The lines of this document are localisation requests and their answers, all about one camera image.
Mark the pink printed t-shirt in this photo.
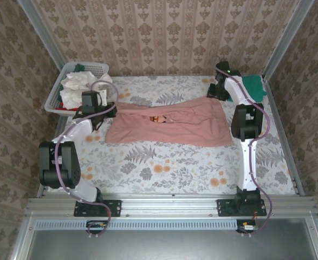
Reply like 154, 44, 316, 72
105, 94, 233, 148

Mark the white plastic laundry basket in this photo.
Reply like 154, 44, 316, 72
44, 61, 111, 120

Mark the red t-shirt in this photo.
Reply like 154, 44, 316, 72
55, 101, 81, 112

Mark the folded green t-shirt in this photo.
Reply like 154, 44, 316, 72
228, 74, 268, 104

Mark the crumpled white t-shirt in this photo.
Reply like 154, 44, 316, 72
59, 70, 113, 111

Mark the floral table cover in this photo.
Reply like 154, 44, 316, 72
48, 75, 296, 196

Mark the small connector board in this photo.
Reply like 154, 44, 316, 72
236, 219, 260, 235
86, 220, 108, 235

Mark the grey metal panel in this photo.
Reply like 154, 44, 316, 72
8, 217, 318, 260

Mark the aluminium table side rail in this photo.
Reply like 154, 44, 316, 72
36, 77, 77, 197
263, 77, 306, 196

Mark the aluminium frame post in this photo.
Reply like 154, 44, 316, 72
17, 0, 75, 85
262, 0, 315, 81

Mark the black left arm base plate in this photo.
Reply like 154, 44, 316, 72
74, 199, 122, 218

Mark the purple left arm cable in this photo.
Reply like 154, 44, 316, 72
54, 80, 119, 239

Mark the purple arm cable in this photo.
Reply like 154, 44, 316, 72
215, 55, 274, 239
54, 80, 119, 239

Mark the long aluminium base rail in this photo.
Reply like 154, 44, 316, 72
25, 193, 318, 218

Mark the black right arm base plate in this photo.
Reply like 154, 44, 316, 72
216, 198, 268, 218

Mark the slotted grey cable duct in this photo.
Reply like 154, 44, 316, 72
35, 218, 238, 231

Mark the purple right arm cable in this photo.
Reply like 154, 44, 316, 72
215, 55, 274, 239

